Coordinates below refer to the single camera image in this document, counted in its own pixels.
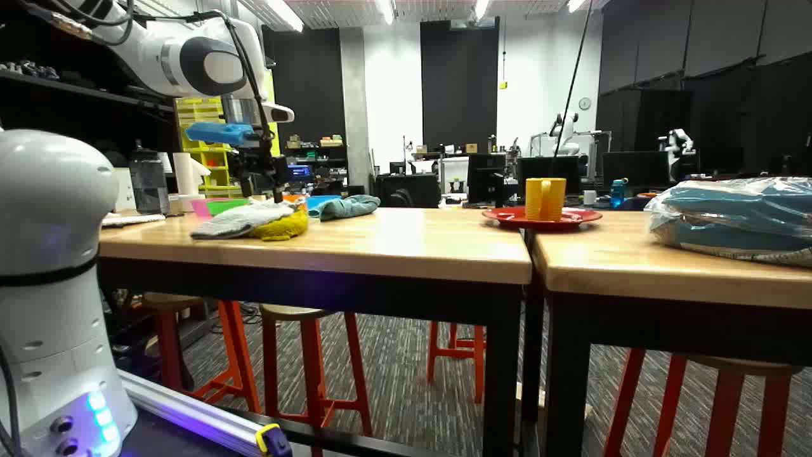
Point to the blue plastic bowl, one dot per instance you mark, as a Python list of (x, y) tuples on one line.
[(320, 201)]

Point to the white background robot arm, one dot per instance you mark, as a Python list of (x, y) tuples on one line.
[(678, 148)]

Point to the blue wrist camera housing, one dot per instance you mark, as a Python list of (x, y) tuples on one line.
[(220, 132)]

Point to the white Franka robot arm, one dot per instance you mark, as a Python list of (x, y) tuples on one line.
[(51, 253)]

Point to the grey transparent pitcher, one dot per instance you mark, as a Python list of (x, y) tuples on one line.
[(149, 182)]

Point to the teal knitted cloth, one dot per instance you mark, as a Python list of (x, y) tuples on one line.
[(351, 207)]

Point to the short wooden table black frame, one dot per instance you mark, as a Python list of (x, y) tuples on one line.
[(677, 269)]

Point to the orange plastic bowl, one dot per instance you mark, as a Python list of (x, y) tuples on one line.
[(294, 201)]

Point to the narrow black monitor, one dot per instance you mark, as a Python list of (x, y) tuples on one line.
[(485, 175)]

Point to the yellow storage bin rack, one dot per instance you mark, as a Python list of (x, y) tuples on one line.
[(207, 115)]

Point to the orange stool wooden seat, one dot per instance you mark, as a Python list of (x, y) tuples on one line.
[(233, 346), (459, 346), (726, 406), (315, 363)]

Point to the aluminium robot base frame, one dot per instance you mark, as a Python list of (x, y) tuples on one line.
[(194, 419)]

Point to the green plastic bowl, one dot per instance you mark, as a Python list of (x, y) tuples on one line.
[(228, 207)]

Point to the grey knitted cloth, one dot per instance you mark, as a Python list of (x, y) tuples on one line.
[(233, 218)]

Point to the yellow-green knitted cloth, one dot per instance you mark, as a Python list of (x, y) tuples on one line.
[(289, 226)]

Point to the long wooden table black frame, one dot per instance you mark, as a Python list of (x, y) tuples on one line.
[(383, 248)]

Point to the plastic bag of blue cloths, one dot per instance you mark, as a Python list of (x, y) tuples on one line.
[(738, 218)]

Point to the wide black monitor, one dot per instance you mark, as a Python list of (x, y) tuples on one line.
[(549, 167)]

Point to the red plate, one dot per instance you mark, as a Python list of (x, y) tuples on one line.
[(586, 215)]

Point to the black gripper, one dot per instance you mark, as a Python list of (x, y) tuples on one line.
[(261, 157)]

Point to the black shelving unit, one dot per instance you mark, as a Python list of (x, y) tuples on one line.
[(77, 110)]

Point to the yellow mug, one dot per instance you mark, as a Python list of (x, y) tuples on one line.
[(544, 198)]

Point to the pink plastic bowl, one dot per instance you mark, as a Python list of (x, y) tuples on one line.
[(201, 208)]

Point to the blue bottle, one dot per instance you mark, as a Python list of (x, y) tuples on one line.
[(620, 193)]

